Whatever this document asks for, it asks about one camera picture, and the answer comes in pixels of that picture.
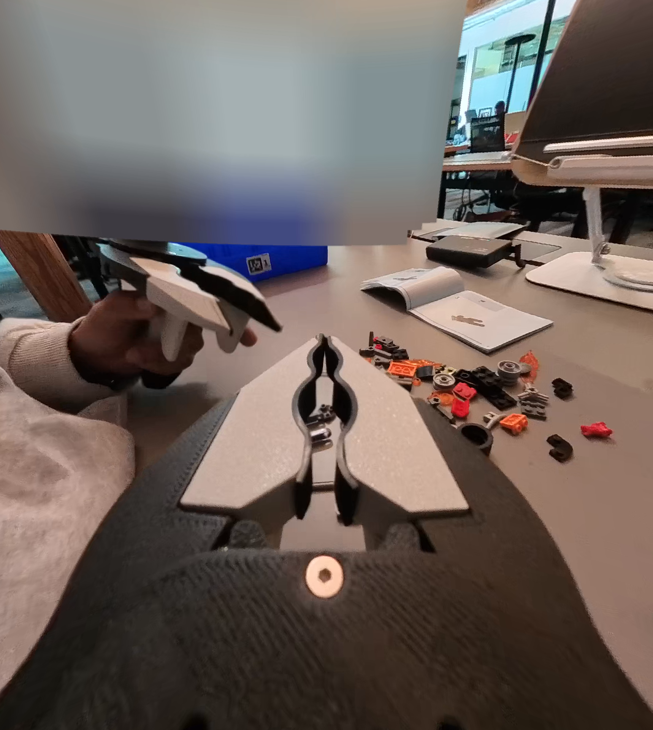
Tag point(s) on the blue plastic bin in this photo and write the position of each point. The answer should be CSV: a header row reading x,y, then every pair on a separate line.
x,y
292,259

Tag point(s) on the grey flat object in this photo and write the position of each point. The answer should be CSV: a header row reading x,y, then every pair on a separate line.
x,y
475,230

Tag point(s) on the black floor lamp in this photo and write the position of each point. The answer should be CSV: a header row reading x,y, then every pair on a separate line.
x,y
516,68

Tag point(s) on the black curved lego piece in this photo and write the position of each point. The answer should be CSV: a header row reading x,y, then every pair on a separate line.
x,y
560,447
562,388

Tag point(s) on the light grey lego bar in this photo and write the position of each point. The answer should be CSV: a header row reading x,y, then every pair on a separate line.
x,y
318,439

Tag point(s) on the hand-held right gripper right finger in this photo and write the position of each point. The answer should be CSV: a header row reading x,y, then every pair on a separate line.
x,y
400,456

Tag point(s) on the small light grey lego clip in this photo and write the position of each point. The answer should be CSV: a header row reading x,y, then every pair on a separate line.
x,y
322,414

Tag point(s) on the large black lego tyre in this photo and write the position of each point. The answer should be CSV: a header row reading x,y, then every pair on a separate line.
x,y
475,438

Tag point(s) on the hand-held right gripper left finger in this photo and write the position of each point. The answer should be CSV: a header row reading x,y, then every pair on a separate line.
x,y
246,456

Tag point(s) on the light grey lego wheel hub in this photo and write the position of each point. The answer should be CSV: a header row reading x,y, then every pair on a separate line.
x,y
510,370

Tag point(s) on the person's left hand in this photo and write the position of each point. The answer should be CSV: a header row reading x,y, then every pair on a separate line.
x,y
115,342

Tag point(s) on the transparent orange lego flame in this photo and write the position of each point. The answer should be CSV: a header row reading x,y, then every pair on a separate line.
x,y
529,365

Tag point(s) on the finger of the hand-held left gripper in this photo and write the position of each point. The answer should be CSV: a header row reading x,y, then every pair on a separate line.
x,y
235,282
184,296

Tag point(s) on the wooden table leg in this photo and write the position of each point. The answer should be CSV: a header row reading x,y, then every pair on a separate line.
x,y
35,268

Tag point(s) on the person's grey clothing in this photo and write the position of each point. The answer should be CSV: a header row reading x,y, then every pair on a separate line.
x,y
18,513

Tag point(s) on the small red lego piece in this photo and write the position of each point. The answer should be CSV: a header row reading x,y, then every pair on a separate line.
x,y
596,430

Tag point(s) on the white laptop stand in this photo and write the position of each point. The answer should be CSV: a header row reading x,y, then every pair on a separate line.
x,y
589,279

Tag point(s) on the person's left forearm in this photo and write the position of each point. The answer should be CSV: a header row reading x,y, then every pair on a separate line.
x,y
35,356

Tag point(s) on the background desk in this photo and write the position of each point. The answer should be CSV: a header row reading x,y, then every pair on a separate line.
x,y
475,161

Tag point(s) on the instruction booklet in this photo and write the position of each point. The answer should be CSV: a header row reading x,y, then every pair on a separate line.
x,y
475,319

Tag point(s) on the pile of mixed lego pieces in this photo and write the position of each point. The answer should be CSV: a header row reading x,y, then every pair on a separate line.
x,y
475,379

